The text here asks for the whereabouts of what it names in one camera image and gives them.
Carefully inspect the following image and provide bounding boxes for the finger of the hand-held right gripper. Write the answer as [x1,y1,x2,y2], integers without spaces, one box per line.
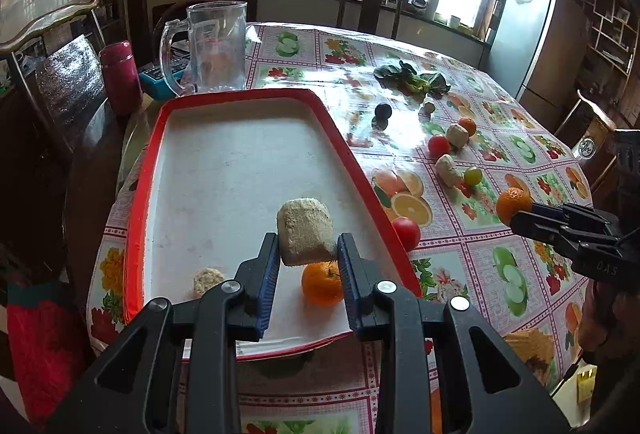
[510,210,624,260]
[530,201,614,230]

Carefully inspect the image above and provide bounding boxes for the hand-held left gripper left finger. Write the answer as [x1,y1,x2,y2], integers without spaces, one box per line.
[47,232,281,434]

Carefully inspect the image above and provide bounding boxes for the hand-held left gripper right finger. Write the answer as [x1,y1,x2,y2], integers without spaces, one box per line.
[336,232,573,434]

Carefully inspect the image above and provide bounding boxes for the red tomato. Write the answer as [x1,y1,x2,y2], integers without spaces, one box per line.
[391,217,421,251]
[427,134,451,159]

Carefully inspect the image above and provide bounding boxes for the red tray with white inside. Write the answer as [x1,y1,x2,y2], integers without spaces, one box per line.
[122,88,423,361]

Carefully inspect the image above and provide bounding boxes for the person's right forearm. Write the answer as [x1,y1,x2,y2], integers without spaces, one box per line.
[579,279,640,434]

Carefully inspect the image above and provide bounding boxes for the floral fruit print tablecloth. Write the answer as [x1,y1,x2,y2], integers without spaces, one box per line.
[86,21,597,434]

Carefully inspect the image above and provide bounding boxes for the wooden armchair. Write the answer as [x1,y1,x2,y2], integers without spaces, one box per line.
[554,89,619,182]

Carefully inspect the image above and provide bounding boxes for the silver refrigerator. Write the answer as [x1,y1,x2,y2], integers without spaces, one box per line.
[487,0,561,104]

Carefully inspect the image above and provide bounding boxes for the dark leafy greens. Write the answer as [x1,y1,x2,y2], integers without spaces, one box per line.
[373,61,451,98]

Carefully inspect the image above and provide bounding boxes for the blue box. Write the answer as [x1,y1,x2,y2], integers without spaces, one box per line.
[138,58,191,100]

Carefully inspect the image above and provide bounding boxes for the red cloth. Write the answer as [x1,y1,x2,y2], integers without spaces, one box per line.
[7,283,97,417]

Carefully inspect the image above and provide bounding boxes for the clear glass pitcher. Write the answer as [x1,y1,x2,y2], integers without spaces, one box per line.
[159,1,249,98]

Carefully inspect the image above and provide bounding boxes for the magenta thermos bottle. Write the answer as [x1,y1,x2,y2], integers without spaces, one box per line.
[98,40,144,116]

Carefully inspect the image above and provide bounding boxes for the round-back wooden chair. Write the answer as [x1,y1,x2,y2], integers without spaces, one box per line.
[151,0,258,65]

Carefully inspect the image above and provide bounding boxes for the wooden chair with curved back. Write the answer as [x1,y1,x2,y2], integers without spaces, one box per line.
[0,0,108,175]

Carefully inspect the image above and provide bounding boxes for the wooden wall shelf cabinet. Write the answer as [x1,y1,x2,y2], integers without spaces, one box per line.
[554,0,640,127]

